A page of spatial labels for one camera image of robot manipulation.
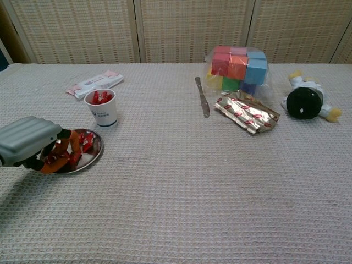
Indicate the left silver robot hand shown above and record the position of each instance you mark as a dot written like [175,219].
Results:
[24,140]

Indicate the metal bowl of red candies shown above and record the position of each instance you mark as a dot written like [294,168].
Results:
[93,149]

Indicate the white paper cup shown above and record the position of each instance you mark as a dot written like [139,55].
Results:
[105,115]

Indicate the pink white wet wipes pack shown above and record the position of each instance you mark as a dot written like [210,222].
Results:
[93,82]

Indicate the brown wooden board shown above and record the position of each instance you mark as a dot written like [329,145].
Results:
[11,35]

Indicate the bamboo folding screen panel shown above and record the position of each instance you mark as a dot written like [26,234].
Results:
[297,30]
[77,30]
[192,30]
[345,52]

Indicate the beige waffle tablecloth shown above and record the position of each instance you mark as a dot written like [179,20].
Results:
[176,192]

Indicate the metal butter knife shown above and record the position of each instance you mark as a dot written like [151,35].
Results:
[203,99]

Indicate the yellow cube block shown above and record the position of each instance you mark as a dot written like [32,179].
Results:
[214,82]

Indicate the red cube block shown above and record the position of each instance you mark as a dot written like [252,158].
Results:
[223,50]
[220,64]

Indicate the green cube block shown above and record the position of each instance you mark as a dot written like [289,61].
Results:
[231,84]

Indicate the gold foil snack wrapper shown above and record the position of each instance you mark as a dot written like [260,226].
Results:
[247,112]

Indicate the orange cube block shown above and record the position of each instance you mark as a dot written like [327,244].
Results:
[237,68]

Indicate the dark blue cube block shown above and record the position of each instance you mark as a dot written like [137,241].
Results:
[248,88]

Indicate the pink cube block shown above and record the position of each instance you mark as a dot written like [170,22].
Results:
[238,51]

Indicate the light blue cube block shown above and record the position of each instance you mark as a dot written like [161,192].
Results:
[256,55]
[256,72]

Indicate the clear plastic bag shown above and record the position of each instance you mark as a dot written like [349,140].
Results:
[265,89]

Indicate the black-headed plush doll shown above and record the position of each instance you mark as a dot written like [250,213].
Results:
[302,103]

